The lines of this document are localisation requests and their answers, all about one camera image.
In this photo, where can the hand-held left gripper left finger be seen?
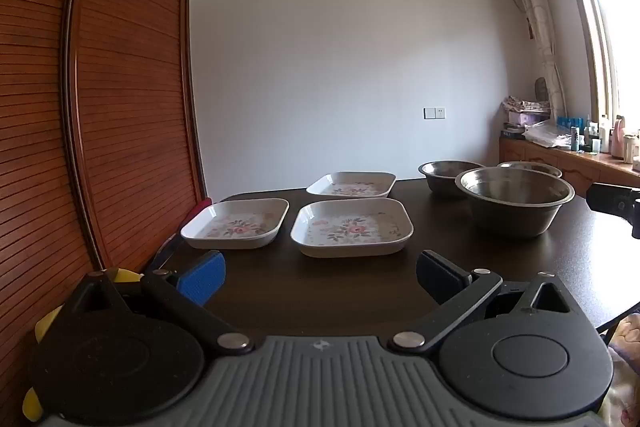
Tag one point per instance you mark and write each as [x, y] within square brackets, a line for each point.
[202, 279]

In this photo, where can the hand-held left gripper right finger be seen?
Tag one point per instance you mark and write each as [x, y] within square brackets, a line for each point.
[440, 279]

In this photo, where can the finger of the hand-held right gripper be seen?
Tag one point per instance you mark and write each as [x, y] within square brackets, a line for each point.
[610, 199]

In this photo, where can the square floral plate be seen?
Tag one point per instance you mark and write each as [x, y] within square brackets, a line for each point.
[352, 227]
[350, 187]
[235, 224]

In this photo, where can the small steel bowl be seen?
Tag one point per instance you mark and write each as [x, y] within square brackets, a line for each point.
[530, 168]

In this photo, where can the large steel bowl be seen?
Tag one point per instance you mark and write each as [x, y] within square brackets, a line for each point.
[515, 202]

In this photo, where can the medium steel bowl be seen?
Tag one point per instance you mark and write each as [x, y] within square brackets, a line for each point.
[442, 179]

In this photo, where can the dark blue cloth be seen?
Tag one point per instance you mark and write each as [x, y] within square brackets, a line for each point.
[165, 252]

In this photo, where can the row of toiletry bottles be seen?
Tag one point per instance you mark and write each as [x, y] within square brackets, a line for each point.
[605, 134]

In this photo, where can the wooden window cabinet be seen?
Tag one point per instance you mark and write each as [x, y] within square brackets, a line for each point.
[550, 162]

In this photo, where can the red cloth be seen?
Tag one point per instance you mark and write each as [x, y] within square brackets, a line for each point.
[200, 206]

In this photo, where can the clear plastic bag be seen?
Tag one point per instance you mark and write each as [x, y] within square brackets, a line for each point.
[547, 134]

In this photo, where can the pile of folded fabrics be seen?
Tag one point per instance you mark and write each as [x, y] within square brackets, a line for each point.
[525, 109]

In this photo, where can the grey round object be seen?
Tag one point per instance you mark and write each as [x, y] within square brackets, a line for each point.
[540, 88]

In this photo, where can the pink patterned cloth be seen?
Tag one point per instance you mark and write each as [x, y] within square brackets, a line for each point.
[625, 372]

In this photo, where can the wooden louvered wardrobe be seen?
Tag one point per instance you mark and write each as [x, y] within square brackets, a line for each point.
[125, 107]

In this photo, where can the patterned curtain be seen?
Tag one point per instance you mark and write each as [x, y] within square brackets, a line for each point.
[537, 17]

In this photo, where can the white wall switch plate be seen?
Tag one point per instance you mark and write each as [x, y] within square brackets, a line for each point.
[434, 113]

